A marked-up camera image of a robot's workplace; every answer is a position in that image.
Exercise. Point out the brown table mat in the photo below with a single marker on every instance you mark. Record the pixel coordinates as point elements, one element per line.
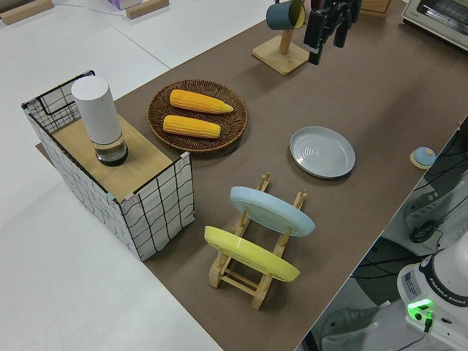
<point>329,91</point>

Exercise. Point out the wooden mug tree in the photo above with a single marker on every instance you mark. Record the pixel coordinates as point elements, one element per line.
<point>281,60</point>

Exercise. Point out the brown wicker basket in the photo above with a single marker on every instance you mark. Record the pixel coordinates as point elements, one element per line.
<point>157,113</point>

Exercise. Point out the dark blue mug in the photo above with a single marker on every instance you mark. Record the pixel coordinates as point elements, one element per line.
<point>279,16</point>

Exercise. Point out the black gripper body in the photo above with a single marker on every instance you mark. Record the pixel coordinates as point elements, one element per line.
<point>342,7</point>

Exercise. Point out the yellow plate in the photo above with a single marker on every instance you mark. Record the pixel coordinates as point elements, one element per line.
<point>252,256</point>

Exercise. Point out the plain wooden block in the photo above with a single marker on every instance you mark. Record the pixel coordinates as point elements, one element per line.
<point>22,12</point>
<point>146,9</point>

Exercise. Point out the white cylinder device glass base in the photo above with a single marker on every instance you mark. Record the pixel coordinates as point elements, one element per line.
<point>97,113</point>

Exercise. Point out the white toaster oven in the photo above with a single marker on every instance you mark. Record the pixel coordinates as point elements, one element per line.
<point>438,18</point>

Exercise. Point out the gray plate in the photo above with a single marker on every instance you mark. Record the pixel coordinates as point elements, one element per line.
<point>321,151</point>

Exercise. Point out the purple tissue box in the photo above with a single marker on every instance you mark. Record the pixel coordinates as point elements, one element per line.
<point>120,3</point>

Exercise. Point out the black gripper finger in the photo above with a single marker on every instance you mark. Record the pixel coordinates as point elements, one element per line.
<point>314,36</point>
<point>340,31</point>

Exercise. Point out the wooden dish rack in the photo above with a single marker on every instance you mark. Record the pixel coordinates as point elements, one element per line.
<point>237,283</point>

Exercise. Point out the yellow corn cob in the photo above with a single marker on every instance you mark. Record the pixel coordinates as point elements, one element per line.
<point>197,101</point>
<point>190,127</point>

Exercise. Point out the blue call bell wooden base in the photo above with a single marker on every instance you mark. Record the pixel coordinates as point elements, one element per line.
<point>424,155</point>

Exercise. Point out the light blue plate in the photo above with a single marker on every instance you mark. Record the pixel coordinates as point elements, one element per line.
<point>270,212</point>

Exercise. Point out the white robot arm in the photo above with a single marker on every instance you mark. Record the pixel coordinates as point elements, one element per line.
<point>449,270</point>

